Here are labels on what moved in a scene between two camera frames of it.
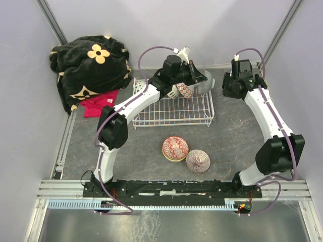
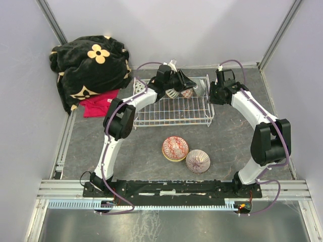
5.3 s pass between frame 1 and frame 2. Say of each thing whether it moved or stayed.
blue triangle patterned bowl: stayed
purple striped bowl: stayed
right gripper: moved
